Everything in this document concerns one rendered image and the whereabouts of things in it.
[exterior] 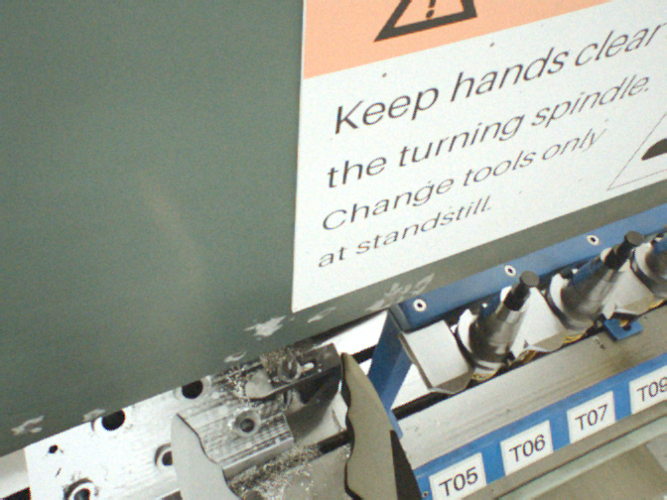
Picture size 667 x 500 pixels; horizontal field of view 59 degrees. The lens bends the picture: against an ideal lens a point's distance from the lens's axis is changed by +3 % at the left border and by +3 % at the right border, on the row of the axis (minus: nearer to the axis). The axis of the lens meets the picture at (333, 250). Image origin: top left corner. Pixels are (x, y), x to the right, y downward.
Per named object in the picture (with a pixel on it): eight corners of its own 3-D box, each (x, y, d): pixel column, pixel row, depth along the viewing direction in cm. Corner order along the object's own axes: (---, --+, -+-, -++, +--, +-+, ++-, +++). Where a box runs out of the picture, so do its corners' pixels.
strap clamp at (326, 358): (337, 391, 85) (347, 349, 73) (253, 428, 81) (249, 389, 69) (329, 371, 87) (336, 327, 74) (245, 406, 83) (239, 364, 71)
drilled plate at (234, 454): (292, 448, 76) (293, 437, 72) (53, 560, 68) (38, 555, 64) (235, 306, 87) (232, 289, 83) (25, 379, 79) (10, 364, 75)
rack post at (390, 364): (403, 437, 82) (456, 350, 58) (369, 452, 81) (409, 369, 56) (371, 374, 87) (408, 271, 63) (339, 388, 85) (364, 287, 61)
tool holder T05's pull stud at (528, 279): (518, 288, 51) (532, 267, 48) (529, 304, 50) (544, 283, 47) (501, 294, 51) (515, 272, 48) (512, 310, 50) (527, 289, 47)
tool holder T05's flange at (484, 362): (494, 309, 60) (502, 297, 58) (527, 360, 57) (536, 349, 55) (442, 327, 59) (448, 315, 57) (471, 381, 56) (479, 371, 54)
